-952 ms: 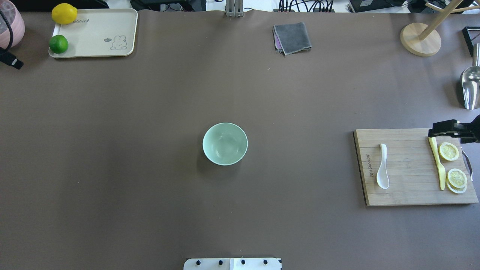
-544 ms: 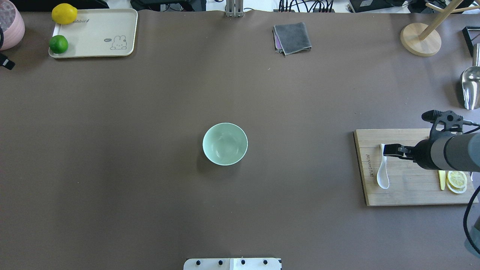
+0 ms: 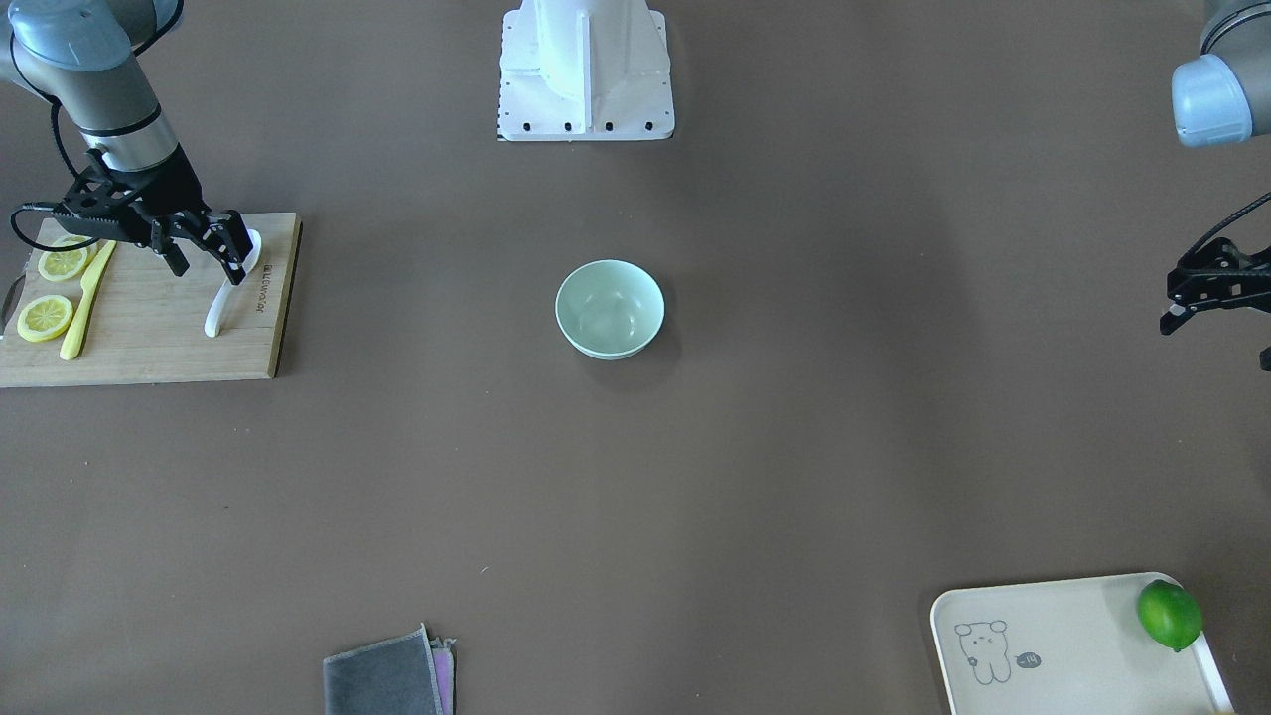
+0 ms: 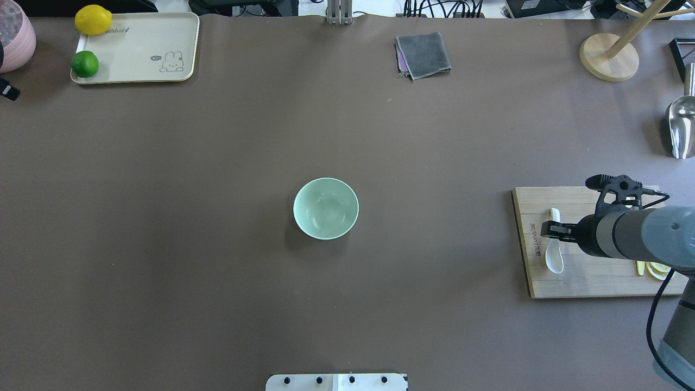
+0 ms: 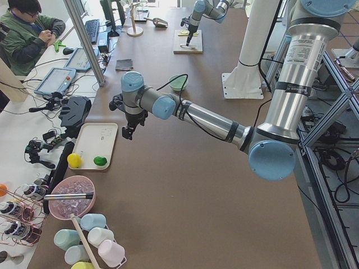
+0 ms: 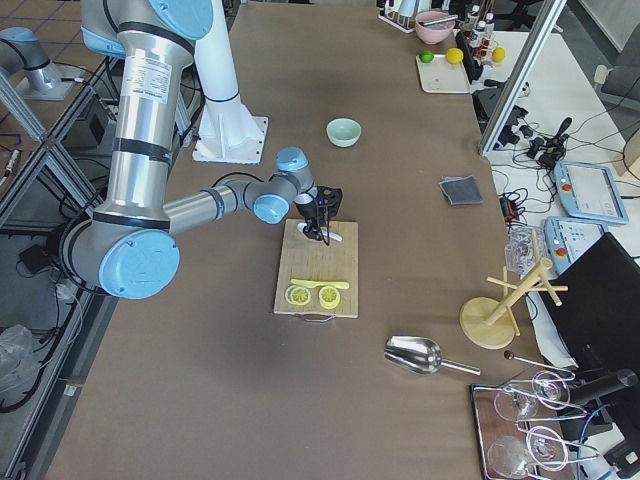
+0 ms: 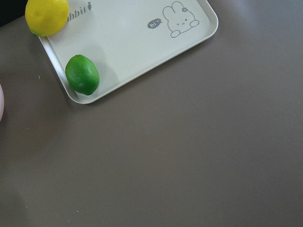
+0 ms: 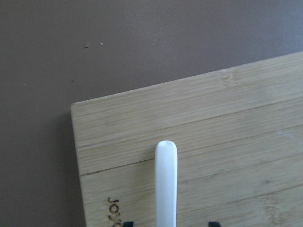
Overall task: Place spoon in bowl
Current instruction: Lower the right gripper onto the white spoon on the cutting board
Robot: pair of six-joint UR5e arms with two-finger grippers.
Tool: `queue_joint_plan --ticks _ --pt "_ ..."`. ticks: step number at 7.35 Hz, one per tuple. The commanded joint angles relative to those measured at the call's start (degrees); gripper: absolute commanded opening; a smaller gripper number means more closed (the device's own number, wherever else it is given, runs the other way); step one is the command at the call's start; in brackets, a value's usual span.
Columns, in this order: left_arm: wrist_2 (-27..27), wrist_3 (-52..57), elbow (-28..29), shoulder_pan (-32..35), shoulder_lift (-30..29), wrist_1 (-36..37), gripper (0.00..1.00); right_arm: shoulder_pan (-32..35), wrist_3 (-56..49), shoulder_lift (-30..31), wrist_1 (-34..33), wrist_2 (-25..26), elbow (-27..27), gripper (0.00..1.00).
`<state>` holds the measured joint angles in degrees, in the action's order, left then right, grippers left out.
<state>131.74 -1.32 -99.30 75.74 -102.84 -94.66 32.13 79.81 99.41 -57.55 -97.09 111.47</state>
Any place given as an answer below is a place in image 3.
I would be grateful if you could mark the bamboo cutting board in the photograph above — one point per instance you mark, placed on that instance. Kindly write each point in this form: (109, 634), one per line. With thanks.
(148, 326)

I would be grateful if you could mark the lemon slice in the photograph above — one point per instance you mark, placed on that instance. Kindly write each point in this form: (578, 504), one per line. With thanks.
(45, 318)
(65, 265)

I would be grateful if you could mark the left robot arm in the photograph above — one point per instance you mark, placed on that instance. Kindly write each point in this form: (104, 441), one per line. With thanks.
(1222, 97)

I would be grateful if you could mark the white ceramic spoon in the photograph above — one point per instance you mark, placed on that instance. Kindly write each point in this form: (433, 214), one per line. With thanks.
(214, 318)

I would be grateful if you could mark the grey folded cloth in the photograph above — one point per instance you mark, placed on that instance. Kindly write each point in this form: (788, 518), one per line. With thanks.
(414, 674)

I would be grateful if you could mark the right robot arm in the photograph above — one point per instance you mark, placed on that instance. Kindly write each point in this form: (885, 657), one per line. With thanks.
(83, 58)

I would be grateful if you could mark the lemon slice lower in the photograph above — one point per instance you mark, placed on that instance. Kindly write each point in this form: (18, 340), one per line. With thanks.
(45, 318)

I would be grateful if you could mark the mint green bowl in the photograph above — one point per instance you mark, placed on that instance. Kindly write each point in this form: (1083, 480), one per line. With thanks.
(610, 309)

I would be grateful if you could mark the lemon slice upper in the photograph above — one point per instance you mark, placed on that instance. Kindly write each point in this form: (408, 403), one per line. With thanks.
(65, 265)

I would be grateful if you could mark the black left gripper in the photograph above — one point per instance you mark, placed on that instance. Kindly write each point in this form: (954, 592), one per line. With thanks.
(1178, 313)

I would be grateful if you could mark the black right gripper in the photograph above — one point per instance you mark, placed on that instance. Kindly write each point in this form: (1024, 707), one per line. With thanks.
(175, 185)

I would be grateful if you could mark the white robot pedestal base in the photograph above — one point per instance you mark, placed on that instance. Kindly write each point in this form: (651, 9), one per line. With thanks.
(584, 71)

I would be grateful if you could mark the green lime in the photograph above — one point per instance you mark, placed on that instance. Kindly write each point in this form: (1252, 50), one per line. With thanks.
(1169, 615)

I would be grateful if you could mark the yellow plastic knife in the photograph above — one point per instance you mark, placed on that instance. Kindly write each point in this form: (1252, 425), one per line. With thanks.
(75, 335)

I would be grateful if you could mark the cream rabbit tray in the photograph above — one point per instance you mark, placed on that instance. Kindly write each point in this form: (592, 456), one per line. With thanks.
(1073, 646)

